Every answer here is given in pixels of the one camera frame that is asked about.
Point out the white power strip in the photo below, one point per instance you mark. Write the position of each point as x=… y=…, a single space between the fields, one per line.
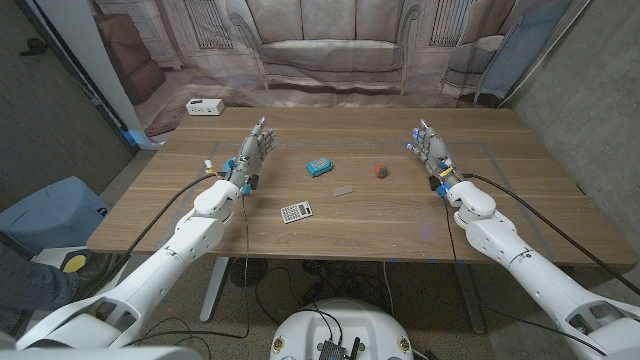
x=204 y=106

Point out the grey table leg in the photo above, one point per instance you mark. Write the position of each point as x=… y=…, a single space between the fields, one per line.
x=470 y=300

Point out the white pocket calculator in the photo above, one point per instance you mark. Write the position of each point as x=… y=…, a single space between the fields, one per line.
x=296 y=212

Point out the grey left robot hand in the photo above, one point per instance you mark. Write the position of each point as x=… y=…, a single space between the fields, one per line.
x=252 y=150

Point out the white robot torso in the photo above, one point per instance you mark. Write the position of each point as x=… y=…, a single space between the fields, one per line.
x=340 y=320

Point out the white table leg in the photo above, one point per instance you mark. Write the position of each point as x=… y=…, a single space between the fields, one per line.
x=215 y=287

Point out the black antenna module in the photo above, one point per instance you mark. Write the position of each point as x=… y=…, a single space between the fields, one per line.
x=335 y=350

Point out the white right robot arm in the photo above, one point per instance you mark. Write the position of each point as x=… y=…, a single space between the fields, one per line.
x=480 y=205

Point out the printed sofa room backdrop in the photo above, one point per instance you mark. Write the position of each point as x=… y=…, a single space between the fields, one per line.
x=330 y=50

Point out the blue plastic bin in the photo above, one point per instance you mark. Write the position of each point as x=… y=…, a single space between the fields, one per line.
x=50 y=210

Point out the yellow foot pedal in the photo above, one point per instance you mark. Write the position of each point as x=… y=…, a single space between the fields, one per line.
x=75 y=263

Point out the clear plastic tube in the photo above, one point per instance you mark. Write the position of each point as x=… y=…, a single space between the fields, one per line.
x=343 y=190

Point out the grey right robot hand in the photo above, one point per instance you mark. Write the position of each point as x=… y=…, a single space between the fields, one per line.
x=435 y=152

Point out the black round fan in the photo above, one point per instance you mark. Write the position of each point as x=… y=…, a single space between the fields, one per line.
x=248 y=271

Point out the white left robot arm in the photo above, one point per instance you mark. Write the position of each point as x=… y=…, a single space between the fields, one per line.
x=200 y=230

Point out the person in blue jeans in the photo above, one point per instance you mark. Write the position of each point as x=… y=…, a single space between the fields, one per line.
x=30 y=285

